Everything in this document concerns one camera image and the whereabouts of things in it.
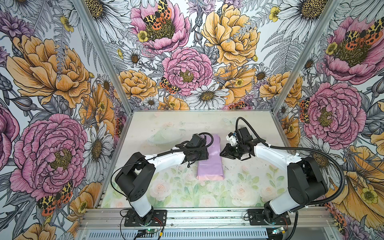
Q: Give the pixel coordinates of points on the right aluminium corner post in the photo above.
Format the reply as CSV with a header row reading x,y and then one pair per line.
x,y
313,38

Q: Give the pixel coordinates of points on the white vented cable duct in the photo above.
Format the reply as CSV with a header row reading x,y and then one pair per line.
x,y
182,234

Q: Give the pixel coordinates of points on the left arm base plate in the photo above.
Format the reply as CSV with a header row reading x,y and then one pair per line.
x,y
155,218

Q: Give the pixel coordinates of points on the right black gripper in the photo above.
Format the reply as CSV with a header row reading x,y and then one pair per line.
x,y
228,153

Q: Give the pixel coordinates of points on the aluminium front rail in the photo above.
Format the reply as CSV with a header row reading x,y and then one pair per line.
x,y
201,218

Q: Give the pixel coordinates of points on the aluminium corner post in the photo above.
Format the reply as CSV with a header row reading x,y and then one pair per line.
x,y
94,36
313,38

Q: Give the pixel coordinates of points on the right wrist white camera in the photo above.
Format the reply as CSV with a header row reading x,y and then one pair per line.
x,y
232,139

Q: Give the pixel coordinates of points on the pink wrapping paper sheet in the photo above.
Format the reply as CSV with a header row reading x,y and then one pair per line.
x,y
212,168

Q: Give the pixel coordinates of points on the left aluminium corner post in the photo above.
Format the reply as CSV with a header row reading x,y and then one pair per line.
x,y
94,36

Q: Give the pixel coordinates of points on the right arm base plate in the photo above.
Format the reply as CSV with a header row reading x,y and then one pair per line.
x,y
261,217

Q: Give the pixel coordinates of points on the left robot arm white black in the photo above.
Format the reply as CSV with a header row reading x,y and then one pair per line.
x,y
134,178

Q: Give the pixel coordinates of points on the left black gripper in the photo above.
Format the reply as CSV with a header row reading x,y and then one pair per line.
x,y
204,154

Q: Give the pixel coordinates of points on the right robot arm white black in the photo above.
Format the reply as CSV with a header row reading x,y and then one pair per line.
x,y
305,180

